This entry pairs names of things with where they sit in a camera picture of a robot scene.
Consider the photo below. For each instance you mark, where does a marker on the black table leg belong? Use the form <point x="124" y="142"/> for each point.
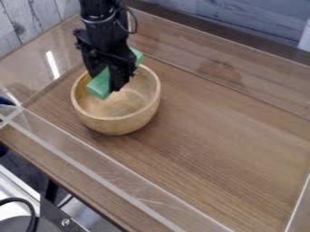
<point x="51" y="191"/>

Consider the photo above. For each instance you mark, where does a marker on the clear acrylic tray wall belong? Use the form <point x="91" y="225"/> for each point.
<point x="220" y="162"/>

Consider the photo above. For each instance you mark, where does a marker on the light wooden bowl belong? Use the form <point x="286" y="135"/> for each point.
<point x="127" y="110"/>

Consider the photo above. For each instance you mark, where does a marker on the green rectangular block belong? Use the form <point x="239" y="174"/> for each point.
<point x="120" y="55"/>

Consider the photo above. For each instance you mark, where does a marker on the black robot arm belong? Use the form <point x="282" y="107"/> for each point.
<point x="104" y="8"/>

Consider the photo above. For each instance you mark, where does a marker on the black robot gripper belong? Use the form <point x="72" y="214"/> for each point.
<point x="104" y="33"/>

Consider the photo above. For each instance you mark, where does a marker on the black metal bracket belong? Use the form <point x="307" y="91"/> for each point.
<point x="53" y="220"/>

